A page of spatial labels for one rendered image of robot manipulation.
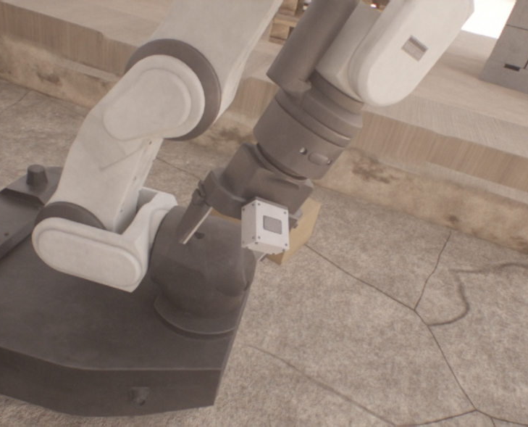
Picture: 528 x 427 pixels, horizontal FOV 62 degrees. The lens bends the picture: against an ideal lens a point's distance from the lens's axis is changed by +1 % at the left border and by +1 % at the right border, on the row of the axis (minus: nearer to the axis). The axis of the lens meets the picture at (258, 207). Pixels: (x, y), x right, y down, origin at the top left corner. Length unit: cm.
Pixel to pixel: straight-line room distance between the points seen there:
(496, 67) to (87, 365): 270
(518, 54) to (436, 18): 262
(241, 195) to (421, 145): 136
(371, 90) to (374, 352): 88
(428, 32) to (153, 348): 65
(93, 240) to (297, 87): 50
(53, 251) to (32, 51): 156
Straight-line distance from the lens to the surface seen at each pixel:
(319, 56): 40
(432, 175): 176
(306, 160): 42
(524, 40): 301
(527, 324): 157
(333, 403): 105
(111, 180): 77
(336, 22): 40
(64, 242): 82
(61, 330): 86
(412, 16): 38
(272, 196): 45
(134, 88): 63
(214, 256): 76
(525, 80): 302
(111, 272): 81
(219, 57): 63
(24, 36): 233
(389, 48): 38
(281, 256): 130
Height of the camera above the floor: 80
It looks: 31 degrees down
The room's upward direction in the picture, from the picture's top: 13 degrees clockwise
